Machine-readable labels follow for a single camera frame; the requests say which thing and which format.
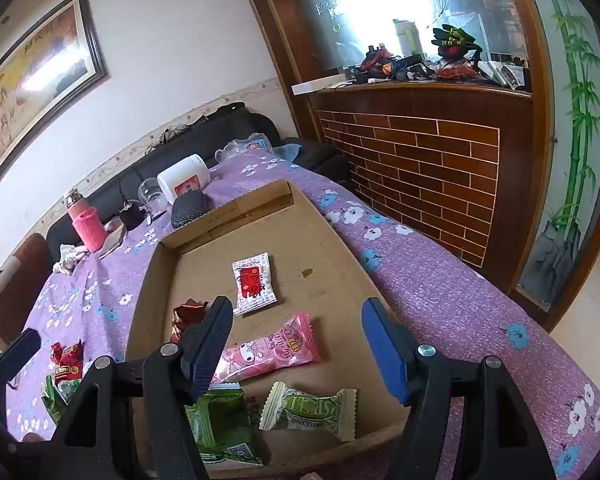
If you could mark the red gold snack packet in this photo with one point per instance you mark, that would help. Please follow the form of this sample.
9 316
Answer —
70 365

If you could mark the white paper boxes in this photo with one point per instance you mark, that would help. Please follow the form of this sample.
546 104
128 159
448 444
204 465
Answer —
500 72

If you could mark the blue cloth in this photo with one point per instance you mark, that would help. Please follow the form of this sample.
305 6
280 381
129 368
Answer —
290 152

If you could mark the clear glass cup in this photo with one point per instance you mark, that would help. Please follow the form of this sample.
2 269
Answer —
149 187

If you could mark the white plastic jar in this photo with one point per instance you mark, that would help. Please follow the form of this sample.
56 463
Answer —
180 175

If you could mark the pink snack packet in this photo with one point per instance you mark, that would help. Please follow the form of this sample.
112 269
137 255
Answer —
275 347

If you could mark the pink bottle with knitted sleeve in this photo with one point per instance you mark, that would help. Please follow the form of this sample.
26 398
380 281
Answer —
87 225

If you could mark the small dark red foil wrapper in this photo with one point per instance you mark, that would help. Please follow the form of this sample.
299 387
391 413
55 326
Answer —
185 315

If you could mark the small black white lighter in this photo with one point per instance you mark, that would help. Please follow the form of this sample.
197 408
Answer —
155 217

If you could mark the clear plastic cup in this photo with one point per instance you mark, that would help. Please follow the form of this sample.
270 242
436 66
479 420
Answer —
159 204

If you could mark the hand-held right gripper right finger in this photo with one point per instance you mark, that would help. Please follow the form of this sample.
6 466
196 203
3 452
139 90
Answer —
387 350

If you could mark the framed horse painting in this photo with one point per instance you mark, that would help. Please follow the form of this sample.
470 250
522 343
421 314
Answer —
25 85

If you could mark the crumpled white cloth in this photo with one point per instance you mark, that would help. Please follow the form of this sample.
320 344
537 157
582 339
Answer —
67 259

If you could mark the green black gloves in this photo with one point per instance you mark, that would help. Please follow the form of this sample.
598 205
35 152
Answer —
455 37

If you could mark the white red snack packet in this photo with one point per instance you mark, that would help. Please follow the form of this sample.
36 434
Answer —
252 282

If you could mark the worn grey notebook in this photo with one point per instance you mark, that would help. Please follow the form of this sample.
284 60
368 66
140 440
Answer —
112 240

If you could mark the black electronic device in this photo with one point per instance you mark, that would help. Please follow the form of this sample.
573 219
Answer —
410 62

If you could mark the black textured glasses case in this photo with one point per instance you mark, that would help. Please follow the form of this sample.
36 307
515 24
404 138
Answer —
190 208

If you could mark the brown chair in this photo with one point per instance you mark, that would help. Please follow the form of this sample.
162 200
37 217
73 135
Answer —
10 285

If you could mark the red black tool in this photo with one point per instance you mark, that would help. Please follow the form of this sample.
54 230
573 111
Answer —
375 60

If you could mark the green white twisted candy packet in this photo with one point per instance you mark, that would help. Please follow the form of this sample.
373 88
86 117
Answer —
305 410

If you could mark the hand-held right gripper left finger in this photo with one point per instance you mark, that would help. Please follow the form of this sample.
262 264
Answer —
210 350

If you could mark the white green bottle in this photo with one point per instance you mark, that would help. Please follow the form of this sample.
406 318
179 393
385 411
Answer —
407 37

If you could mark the purple floral tablecloth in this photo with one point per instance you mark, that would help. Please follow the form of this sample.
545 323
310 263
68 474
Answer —
430 285

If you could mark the red mesh bag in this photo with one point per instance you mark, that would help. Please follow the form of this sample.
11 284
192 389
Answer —
455 71

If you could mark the black leather sofa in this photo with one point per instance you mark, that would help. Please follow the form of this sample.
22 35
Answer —
230 125

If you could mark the wooden partition frame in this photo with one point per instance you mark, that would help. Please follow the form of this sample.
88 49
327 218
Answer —
275 35

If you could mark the bamboo wall painting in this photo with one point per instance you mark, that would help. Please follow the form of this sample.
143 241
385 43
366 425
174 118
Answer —
575 110

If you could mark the dark clothing pile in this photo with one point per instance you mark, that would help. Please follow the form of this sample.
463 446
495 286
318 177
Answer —
220 112

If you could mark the small black cup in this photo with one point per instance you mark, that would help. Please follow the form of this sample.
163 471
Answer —
130 217

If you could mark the shallow cardboard box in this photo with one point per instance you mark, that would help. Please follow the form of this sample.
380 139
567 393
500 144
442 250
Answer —
320 240

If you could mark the small red candy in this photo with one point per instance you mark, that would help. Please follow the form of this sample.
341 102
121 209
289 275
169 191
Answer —
56 352

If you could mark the green snack packet with code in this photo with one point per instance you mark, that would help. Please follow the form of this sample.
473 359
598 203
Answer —
217 420

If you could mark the white flat box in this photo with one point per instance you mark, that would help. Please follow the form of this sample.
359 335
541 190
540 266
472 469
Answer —
320 85

